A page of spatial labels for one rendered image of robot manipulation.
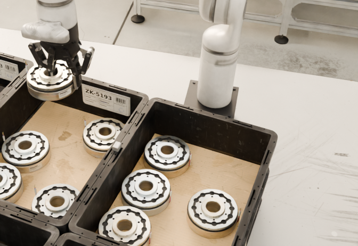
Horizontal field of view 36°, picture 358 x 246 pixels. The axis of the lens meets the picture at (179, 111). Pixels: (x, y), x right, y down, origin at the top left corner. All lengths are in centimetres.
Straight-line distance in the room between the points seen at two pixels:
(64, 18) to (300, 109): 82
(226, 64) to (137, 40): 174
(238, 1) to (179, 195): 45
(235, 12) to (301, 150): 45
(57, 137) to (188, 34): 190
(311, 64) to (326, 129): 146
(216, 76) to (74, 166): 41
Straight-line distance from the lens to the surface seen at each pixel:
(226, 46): 130
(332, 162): 150
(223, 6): 125
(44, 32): 104
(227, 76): 137
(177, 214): 115
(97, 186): 107
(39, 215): 104
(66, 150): 128
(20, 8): 338
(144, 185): 117
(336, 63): 308
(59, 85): 115
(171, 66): 172
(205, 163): 125
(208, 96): 140
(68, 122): 134
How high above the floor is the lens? 175
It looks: 42 degrees down
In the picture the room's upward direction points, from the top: 4 degrees clockwise
